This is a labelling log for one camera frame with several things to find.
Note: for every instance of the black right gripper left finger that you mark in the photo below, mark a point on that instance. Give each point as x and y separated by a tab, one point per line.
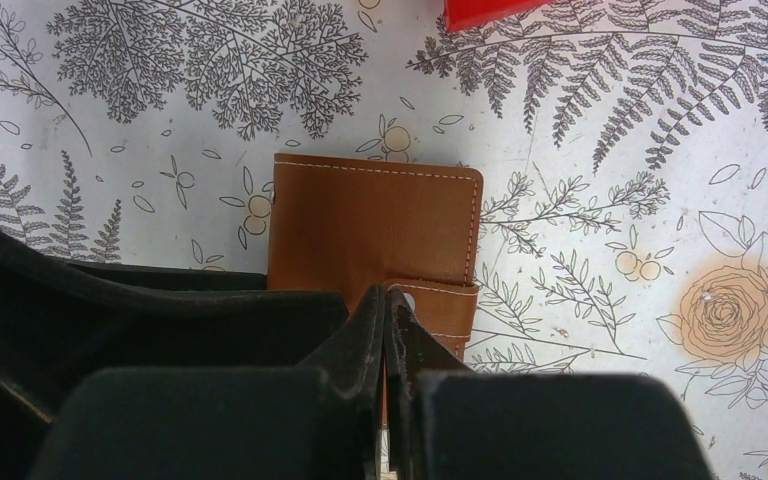
342	412

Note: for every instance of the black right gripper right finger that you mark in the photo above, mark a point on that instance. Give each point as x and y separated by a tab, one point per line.
430	419

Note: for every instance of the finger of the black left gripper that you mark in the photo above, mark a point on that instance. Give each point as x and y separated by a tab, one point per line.
63	320

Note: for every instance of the brown leather card holder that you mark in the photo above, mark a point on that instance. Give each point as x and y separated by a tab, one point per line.
343	225

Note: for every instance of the floral table mat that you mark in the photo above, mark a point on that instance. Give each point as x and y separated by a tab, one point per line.
623	146

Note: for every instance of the red plastic bin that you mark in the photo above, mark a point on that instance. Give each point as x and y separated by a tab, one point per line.
463	14

